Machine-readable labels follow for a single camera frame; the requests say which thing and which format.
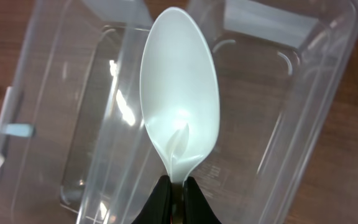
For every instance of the clear plastic container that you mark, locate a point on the clear plastic container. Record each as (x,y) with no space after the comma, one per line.
(64,87)
(278,65)

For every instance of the clear left plastic container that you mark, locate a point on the clear left plastic container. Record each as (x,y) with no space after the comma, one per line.
(64,87)

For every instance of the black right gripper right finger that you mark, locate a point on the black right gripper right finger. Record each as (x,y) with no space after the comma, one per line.
(196,207)

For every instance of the light blue plastic fork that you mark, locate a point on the light blue plastic fork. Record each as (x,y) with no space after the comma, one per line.
(19,130)

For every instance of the clear right plastic container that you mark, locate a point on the clear right plastic container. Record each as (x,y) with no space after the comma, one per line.
(278,65)

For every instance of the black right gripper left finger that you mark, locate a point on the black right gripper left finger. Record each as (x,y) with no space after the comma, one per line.
(158,207)

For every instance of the white plastic spoon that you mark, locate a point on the white plastic spoon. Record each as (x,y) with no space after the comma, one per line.
(179,93)

